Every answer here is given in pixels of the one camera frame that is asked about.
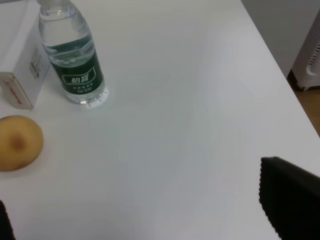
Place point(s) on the white appliance on wheels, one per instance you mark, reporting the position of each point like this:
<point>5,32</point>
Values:
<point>306,67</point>

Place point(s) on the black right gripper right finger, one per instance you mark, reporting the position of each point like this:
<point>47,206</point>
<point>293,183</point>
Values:
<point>290,198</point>

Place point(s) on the white cardboard box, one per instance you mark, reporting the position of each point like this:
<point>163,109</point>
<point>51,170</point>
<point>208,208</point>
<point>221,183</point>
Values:
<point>23,61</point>

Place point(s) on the clear green-label water bottle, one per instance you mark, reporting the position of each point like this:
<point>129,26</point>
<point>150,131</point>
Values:
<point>68,42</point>

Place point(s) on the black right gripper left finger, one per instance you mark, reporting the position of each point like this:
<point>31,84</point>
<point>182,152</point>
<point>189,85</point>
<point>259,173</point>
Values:
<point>6,230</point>

